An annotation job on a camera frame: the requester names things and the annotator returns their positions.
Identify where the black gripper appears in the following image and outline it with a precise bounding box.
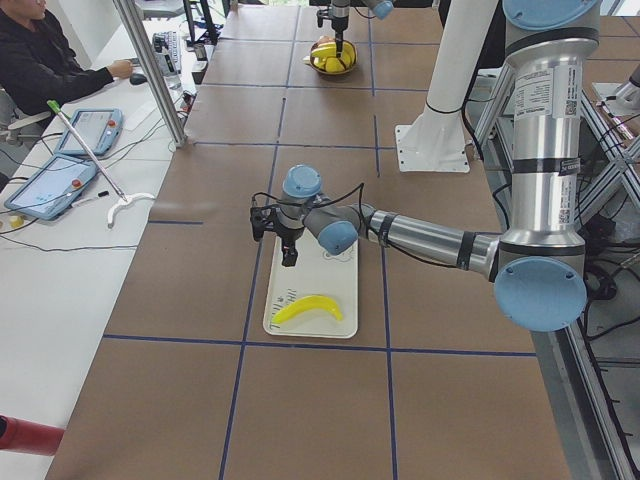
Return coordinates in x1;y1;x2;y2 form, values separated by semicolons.
274;207;304;267
330;3;350;58

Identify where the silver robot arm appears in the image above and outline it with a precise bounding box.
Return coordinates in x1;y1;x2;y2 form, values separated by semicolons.
318;0;394;58
266;1;600;332

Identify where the brown wicker basket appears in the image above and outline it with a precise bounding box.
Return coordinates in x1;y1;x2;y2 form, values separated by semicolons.
305;40;358;76

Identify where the yellow banana bunch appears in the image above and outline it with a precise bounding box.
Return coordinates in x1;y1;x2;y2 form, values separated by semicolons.
311;51;354;75

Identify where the white bear tray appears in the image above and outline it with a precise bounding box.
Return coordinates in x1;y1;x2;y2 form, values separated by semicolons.
263;232;358;339

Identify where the long reach stick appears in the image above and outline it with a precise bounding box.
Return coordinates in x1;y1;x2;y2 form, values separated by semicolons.
47;100;156;229

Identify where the far teach pendant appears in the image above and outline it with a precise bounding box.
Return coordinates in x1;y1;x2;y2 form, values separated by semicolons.
54;108;123;156

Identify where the teach pendant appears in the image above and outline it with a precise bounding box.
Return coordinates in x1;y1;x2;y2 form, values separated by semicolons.
4;154;98;221
54;108;123;156

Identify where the near teach pendant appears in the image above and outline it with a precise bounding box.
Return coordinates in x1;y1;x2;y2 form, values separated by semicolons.
4;154;98;221

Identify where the seated person in black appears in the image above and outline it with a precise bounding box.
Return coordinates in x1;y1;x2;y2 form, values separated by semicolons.
1;1;133;115

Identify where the red cylinder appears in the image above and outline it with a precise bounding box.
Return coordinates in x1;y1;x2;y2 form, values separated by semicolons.
1;415;65;456

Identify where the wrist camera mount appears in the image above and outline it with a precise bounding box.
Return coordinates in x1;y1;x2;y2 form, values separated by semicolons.
249;194;279;242
316;6;332;28

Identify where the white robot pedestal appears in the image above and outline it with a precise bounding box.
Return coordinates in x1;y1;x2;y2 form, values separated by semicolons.
395;0;498;173

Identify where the aluminium frame post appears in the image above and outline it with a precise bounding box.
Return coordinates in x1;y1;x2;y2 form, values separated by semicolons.
113;0;187;148

